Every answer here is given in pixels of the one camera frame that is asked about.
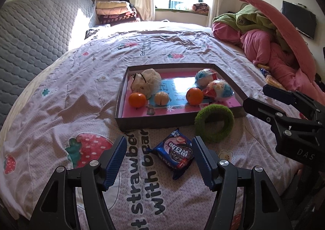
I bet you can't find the green fuzzy ring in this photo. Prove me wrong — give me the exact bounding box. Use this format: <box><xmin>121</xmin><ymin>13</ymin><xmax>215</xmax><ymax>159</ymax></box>
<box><xmin>194</xmin><ymin>104</ymin><xmax>235</xmax><ymax>144</ymax></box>

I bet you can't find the red surprise egg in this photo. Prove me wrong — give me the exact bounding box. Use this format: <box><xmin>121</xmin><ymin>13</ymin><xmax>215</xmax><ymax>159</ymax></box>
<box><xmin>203</xmin><ymin>80</ymin><xmax>235</xmax><ymax>101</ymax></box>

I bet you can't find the orange tangerine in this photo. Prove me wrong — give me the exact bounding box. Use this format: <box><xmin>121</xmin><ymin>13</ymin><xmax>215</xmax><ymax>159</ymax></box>
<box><xmin>128</xmin><ymin>93</ymin><xmax>147</xmax><ymax>108</ymax></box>
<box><xmin>186</xmin><ymin>87</ymin><xmax>204</xmax><ymax>106</ymax></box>

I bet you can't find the blue cookie packet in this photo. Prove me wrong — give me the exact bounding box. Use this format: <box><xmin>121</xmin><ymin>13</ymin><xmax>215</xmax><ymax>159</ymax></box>
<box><xmin>150</xmin><ymin>128</ymin><xmax>194</xmax><ymax>180</ymax></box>

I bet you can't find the beige walnut ball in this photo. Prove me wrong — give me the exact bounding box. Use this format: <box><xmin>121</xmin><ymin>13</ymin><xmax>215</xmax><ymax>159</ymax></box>
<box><xmin>154</xmin><ymin>91</ymin><xmax>170</xmax><ymax>106</ymax></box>

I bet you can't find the yellow snack packet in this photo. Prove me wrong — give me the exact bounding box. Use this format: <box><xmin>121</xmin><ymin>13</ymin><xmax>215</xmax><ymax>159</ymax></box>
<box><xmin>265</xmin><ymin>75</ymin><xmax>286</xmax><ymax>90</ymax></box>

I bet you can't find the pink pillow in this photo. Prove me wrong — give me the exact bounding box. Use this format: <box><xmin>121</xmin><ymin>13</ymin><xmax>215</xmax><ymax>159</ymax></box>
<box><xmin>239</xmin><ymin>0</ymin><xmax>316</xmax><ymax>81</ymax></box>

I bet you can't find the blue snack wrapper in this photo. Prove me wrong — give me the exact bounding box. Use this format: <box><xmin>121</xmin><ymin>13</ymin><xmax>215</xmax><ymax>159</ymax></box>
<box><xmin>257</xmin><ymin>64</ymin><xmax>271</xmax><ymax>77</ymax></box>

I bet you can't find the pink crumpled duvet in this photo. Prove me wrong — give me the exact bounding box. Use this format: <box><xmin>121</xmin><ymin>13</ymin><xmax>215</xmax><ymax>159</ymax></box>
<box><xmin>212</xmin><ymin>22</ymin><xmax>324</xmax><ymax>105</ymax></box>

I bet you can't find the blue white surprise egg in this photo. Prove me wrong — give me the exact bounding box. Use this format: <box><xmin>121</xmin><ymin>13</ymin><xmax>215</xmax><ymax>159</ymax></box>
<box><xmin>195</xmin><ymin>69</ymin><xmax>218</xmax><ymax>89</ymax></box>

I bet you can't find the green blanket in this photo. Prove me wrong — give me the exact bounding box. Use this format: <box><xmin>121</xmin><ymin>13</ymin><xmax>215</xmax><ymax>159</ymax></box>
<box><xmin>212</xmin><ymin>5</ymin><xmax>291</xmax><ymax>52</ymax></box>

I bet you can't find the dark cardboard tray pink inside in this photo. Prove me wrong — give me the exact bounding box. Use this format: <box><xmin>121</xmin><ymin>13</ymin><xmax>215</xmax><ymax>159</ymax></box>
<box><xmin>115</xmin><ymin>63</ymin><xmax>247</xmax><ymax>132</ymax></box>

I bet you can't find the patterned cushion on windowsill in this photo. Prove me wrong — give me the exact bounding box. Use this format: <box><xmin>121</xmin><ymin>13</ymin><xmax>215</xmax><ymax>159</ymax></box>
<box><xmin>192</xmin><ymin>3</ymin><xmax>209</xmax><ymax>15</ymax></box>

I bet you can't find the grey quilted headboard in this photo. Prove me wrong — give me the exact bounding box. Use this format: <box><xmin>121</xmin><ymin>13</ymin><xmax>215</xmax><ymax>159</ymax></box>
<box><xmin>1</xmin><ymin>0</ymin><xmax>97</xmax><ymax>124</ymax></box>

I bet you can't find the stack of folded blankets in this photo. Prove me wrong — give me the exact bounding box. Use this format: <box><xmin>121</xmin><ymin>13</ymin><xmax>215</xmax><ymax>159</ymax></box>
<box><xmin>96</xmin><ymin>1</ymin><xmax>141</xmax><ymax>26</ymax></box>

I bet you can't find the black wall television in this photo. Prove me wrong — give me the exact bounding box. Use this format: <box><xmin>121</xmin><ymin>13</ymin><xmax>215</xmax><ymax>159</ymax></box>
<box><xmin>282</xmin><ymin>1</ymin><xmax>317</xmax><ymax>39</ymax></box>

